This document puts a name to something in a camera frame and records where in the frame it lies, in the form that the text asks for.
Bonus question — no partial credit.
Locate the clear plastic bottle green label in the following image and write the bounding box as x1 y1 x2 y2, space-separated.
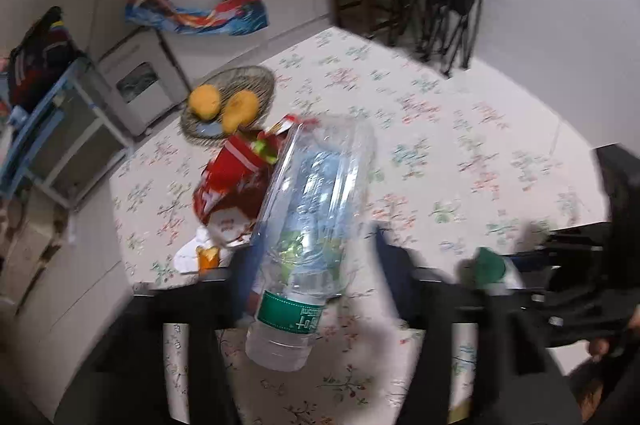
245 112 376 373

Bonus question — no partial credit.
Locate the floral tablecloth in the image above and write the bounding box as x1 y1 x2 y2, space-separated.
109 25 608 425

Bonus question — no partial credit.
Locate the red snack bag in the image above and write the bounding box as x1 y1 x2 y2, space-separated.
192 115 321 251

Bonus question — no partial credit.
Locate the person's right hand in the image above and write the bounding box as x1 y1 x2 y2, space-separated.
587 305 640 358

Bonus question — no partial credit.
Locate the blue study desk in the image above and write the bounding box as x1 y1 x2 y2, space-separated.
0 58 133 211

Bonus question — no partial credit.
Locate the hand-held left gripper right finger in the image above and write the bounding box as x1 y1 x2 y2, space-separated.
372 225 581 425

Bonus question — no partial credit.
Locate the yellow mango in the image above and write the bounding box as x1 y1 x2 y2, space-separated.
188 85 222 121
221 91 261 133

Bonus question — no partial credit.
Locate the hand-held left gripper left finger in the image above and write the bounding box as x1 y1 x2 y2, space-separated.
65 249 266 425

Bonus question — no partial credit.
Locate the woven wicker plate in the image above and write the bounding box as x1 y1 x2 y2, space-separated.
180 66 277 141

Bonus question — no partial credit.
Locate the white plastic stool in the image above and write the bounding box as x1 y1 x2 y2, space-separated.
97 30 191 136

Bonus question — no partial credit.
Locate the dark striped backpack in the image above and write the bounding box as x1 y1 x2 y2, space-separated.
7 6 86 113

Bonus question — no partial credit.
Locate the small green white item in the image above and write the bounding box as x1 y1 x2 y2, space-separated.
474 247 523 297

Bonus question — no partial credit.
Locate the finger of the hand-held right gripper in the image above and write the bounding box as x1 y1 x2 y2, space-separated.
457 255 551 306
517 222 606 258

